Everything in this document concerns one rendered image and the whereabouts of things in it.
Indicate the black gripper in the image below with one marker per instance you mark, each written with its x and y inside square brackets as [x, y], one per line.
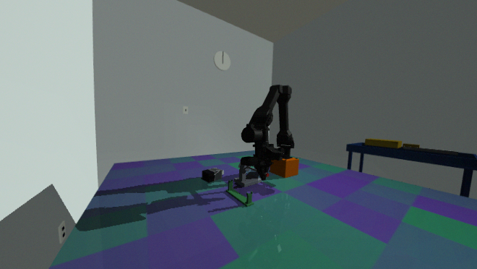
[259, 161]

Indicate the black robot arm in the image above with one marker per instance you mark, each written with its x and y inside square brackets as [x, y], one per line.
[257, 129]

